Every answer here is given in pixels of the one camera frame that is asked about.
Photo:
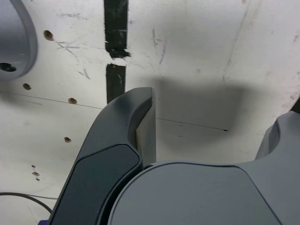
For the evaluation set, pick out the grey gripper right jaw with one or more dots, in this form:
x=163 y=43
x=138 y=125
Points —
x=199 y=194

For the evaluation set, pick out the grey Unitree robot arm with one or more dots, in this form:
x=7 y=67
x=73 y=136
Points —
x=14 y=35

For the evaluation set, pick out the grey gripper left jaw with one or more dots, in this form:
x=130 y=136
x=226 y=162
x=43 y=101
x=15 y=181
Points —
x=105 y=164

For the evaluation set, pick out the black tape strip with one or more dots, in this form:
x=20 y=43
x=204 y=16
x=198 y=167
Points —
x=116 y=23

